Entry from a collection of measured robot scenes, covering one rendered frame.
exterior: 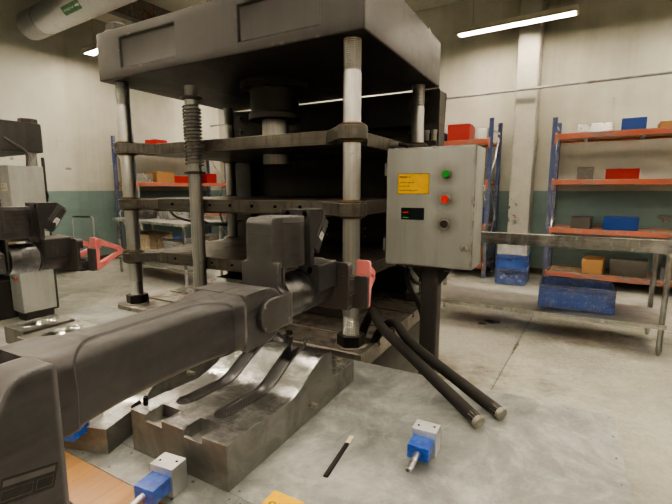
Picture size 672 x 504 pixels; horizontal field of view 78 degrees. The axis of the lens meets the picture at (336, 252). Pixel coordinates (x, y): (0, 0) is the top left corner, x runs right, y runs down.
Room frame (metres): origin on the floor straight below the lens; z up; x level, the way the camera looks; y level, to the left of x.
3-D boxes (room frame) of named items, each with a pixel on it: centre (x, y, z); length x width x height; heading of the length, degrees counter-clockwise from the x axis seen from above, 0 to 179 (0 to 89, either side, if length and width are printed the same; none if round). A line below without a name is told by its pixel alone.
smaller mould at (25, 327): (1.44, 1.06, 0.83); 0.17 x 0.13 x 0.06; 151
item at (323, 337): (2.01, 0.28, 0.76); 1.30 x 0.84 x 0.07; 61
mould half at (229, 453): (0.95, 0.18, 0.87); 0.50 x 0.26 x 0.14; 151
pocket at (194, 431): (0.73, 0.25, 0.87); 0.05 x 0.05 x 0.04; 61
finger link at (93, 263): (0.88, 0.51, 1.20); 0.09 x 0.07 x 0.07; 153
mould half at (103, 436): (1.05, 0.54, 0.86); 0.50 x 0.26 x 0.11; 168
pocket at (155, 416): (0.78, 0.35, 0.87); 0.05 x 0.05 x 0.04; 61
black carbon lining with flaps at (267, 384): (0.94, 0.20, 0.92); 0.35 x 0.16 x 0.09; 151
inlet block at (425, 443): (0.75, -0.16, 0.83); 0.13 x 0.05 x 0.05; 151
